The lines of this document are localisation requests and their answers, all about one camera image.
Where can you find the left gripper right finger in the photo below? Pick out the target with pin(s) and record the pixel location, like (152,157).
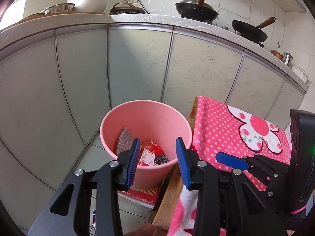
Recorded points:
(199,175)

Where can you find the blue finger of the right gripper outside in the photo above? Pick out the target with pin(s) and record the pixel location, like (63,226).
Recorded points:
(232,161)

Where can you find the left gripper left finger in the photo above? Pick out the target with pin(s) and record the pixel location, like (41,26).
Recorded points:
(117,175)

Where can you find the silver glitter sponge cloth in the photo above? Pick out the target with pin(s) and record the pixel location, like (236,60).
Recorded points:
(125,141)

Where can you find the dark steel wool scrubber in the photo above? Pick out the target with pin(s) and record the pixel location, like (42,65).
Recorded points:
(161,159)

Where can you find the pink plastic trash bucket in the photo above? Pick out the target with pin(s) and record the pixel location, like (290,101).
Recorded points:
(148,121)

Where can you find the kitchen counter cabinet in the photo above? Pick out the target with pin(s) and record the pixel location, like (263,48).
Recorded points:
(61,74)

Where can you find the red book under bucket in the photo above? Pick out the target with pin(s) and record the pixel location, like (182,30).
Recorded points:
(146,198)

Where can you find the pink polka dot cloth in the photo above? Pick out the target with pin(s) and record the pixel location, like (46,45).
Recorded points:
(223,128)

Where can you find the copper bowl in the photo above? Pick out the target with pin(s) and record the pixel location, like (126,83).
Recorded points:
(277,54)

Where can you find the steel cup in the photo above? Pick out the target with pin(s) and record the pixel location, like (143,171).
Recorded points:
(288,59)

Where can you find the right black wok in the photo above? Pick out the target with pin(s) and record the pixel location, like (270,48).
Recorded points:
(253,33)

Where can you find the black wok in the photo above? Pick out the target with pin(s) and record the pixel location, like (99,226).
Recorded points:
(197,10)
(253,33)

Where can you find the left black wok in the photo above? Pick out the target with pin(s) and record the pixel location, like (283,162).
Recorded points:
(197,10)

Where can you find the dark induction cooker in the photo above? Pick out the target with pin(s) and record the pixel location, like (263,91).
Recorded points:
(123,7)

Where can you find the steel bowl on counter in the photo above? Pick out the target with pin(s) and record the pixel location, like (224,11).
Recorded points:
(58,8)

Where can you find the white rice cooker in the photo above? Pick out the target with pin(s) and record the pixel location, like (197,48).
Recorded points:
(98,6)

